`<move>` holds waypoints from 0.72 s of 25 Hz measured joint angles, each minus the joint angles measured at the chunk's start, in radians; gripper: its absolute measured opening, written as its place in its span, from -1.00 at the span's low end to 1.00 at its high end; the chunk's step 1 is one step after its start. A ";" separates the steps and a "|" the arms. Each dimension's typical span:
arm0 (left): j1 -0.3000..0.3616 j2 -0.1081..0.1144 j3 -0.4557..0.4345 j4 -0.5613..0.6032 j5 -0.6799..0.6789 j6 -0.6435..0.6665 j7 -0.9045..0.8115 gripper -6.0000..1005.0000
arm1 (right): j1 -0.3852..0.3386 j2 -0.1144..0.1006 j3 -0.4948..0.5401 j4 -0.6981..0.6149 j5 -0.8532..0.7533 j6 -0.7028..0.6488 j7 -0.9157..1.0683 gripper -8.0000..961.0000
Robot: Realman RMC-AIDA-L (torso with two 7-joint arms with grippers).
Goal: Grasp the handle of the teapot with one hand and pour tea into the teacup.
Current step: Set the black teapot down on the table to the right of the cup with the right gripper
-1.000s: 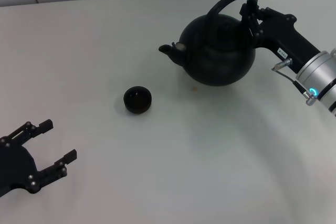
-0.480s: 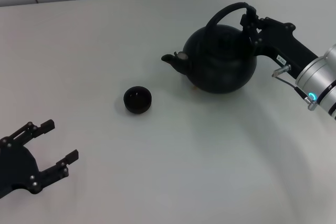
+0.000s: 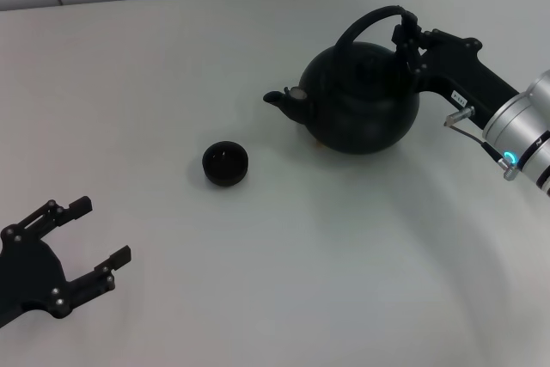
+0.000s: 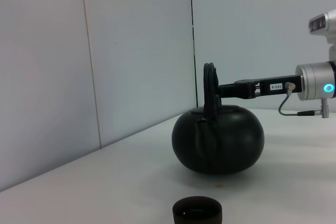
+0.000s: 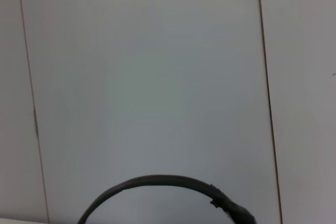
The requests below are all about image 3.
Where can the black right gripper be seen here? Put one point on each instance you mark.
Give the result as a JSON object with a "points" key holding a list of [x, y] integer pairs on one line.
{"points": [[455, 68]]}

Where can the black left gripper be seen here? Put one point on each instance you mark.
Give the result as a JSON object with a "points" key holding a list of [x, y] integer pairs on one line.
{"points": [[30, 277]]}

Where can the small black teacup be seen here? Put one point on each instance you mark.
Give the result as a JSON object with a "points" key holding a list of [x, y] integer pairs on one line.
{"points": [[225, 176]]}

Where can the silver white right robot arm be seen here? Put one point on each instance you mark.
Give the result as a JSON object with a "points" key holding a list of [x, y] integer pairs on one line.
{"points": [[515, 126]]}

